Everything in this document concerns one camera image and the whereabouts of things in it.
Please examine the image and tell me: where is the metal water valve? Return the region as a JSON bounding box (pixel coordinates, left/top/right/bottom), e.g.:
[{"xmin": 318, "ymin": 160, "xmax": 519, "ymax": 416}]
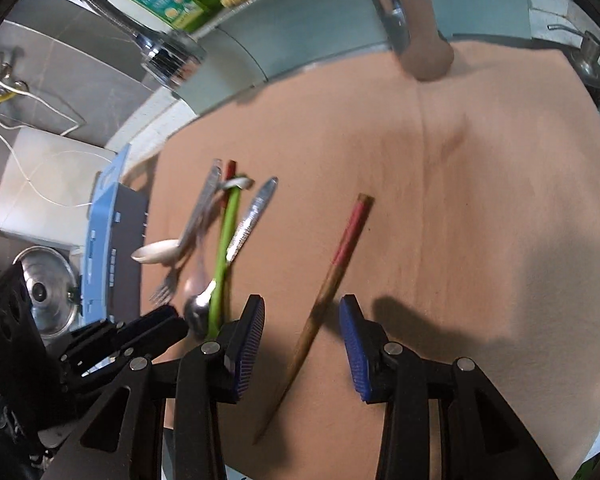
[{"xmin": 0, "ymin": 49, "xmax": 25, "ymax": 92}]

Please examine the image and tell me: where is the white ceramic spoon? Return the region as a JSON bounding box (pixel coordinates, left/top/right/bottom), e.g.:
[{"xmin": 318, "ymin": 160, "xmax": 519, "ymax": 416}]
[{"xmin": 131, "ymin": 175, "xmax": 255, "ymax": 266}]

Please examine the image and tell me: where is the green chopstick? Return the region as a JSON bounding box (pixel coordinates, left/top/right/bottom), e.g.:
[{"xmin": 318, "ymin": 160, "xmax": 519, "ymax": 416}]
[{"xmin": 206, "ymin": 184, "xmax": 244, "ymax": 339}]

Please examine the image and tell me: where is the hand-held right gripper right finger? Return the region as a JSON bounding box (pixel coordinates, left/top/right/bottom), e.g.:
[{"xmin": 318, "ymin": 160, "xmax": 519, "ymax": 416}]
[{"xmin": 339, "ymin": 294, "xmax": 561, "ymax": 480}]

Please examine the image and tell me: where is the white cable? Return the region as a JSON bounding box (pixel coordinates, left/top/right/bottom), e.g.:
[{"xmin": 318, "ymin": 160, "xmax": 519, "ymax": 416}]
[{"xmin": 0, "ymin": 72, "xmax": 95, "ymax": 261}]

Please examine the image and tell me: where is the metal soap dispenser pump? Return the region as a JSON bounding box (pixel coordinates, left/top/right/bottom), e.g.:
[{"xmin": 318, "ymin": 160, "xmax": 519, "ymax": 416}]
[{"xmin": 547, "ymin": 24, "xmax": 600, "ymax": 78}]

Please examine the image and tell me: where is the brown sink mat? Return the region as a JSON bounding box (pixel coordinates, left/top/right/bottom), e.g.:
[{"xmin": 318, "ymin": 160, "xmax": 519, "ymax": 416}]
[{"xmin": 140, "ymin": 40, "xmax": 600, "ymax": 480}]

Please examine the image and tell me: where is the blue utensil drainer rack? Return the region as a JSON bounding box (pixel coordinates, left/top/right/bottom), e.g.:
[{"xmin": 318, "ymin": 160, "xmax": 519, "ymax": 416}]
[{"xmin": 77, "ymin": 142, "xmax": 151, "ymax": 326}]

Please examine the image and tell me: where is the white cutting board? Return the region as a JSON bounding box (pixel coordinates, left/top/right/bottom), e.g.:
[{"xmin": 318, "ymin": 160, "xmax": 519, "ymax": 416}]
[{"xmin": 0, "ymin": 126, "xmax": 118, "ymax": 248}]

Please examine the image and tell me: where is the chrome faucet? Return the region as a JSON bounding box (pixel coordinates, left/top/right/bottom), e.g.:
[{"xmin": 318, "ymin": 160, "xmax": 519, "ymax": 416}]
[{"xmin": 55, "ymin": 0, "xmax": 455, "ymax": 92}]

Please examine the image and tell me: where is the steel pot lid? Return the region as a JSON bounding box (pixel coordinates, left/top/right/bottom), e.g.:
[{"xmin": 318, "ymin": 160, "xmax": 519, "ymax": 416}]
[{"xmin": 12, "ymin": 245, "xmax": 81, "ymax": 336}]

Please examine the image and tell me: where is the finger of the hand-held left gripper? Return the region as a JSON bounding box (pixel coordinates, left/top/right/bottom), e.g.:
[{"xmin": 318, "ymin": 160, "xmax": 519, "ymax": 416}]
[
  {"xmin": 114, "ymin": 305, "xmax": 190, "ymax": 357},
  {"xmin": 59, "ymin": 321, "xmax": 147, "ymax": 394}
]

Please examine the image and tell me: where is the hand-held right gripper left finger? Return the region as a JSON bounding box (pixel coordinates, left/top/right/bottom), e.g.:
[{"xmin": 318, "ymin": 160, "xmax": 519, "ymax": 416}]
[{"xmin": 42, "ymin": 294, "xmax": 266, "ymax": 480}]

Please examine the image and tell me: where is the metal fork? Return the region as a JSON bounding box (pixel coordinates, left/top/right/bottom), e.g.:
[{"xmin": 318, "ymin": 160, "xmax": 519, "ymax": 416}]
[{"xmin": 149, "ymin": 159, "xmax": 224, "ymax": 307}]

